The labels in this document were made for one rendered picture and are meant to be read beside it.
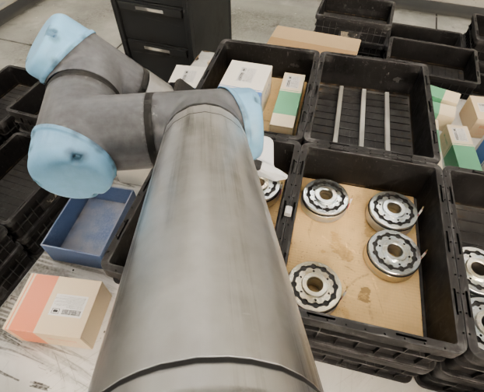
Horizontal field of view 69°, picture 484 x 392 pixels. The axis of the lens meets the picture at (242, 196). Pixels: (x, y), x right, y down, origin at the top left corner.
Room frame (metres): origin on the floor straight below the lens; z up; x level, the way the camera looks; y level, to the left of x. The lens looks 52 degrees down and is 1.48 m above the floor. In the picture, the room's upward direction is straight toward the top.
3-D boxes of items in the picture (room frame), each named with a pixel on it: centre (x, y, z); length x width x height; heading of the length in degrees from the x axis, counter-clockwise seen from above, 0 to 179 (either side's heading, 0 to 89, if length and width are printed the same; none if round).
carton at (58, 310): (0.28, 0.39, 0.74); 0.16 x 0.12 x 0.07; 83
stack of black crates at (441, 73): (1.52, -0.88, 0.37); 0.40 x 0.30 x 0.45; 71
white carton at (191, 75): (1.03, 0.19, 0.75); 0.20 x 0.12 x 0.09; 171
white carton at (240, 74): (0.84, 0.00, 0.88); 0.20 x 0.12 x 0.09; 165
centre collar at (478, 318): (0.21, -0.43, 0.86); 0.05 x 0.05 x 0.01
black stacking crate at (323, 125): (0.76, -0.33, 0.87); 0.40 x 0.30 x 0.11; 166
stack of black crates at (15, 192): (0.90, 0.87, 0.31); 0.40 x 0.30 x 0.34; 161
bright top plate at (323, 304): (0.28, -0.13, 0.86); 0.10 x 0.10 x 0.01
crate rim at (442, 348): (0.37, -0.24, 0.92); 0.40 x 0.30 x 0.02; 166
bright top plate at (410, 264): (0.35, -0.30, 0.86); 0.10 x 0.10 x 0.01
